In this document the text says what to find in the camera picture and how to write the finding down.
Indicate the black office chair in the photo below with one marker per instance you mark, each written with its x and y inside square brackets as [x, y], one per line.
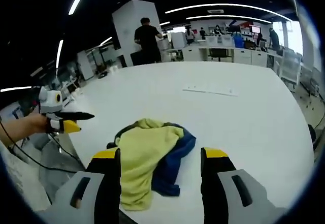
[138, 58]
[218, 53]

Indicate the white cabinet row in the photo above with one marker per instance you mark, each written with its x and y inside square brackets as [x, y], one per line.
[241, 55]

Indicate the person's left hand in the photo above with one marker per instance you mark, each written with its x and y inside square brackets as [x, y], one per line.
[38, 123]

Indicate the white square pillar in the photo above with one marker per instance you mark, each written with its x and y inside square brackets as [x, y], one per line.
[127, 26]

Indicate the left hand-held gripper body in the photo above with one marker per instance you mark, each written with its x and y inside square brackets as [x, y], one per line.
[49, 102]

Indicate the yellow and blue garment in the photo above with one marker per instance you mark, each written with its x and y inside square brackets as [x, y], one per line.
[142, 163]

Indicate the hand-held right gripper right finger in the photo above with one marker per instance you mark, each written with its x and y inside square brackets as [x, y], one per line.
[218, 173]

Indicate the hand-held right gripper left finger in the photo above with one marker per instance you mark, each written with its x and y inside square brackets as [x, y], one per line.
[104, 173]

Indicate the blue storage bin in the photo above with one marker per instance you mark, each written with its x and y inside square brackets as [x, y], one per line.
[238, 41]

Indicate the white template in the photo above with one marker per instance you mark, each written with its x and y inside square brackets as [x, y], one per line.
[210, 90]

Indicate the white tall cabinet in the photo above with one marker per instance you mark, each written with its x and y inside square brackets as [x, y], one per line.
[85, 65]

